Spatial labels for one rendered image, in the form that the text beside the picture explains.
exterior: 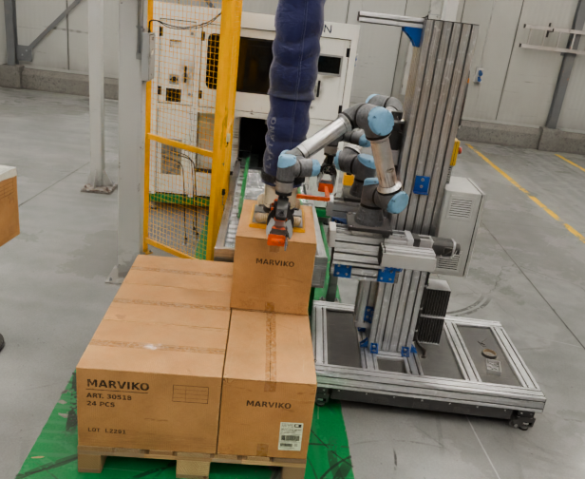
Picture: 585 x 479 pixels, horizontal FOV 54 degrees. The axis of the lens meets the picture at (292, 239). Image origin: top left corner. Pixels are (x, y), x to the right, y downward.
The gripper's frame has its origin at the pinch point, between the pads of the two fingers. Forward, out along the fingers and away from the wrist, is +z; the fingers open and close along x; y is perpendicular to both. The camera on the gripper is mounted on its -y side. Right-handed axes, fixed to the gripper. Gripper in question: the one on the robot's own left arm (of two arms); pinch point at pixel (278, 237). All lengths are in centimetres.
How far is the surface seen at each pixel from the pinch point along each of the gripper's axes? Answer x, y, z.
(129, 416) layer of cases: 55, -31, 77
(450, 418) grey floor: -106, 30, 107
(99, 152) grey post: 190, 372, 63
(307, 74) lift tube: -6, 50, -65
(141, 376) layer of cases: 51, -31, 56
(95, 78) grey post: 193, 371, -12
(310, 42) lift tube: -6, 50, -79
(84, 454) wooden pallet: 75, -31, 98
